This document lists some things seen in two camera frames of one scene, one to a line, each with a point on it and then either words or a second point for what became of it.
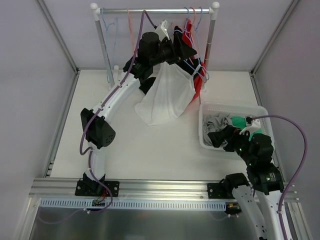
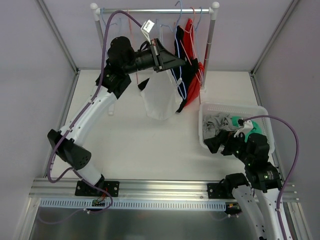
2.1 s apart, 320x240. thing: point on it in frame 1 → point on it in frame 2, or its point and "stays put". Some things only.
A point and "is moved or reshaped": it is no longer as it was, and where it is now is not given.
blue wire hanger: (196, 29) → (185, 94)
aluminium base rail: (129, 190) stays put
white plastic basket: (237, 110) stays put
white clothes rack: (213, 12) stays put
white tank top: (171, 92) is moved or reshaped
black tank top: (182, 49) → (186, 70)
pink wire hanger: (131, 30) stays put
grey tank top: (213, 123) stays put
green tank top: (241, 122) is moved or reshaped
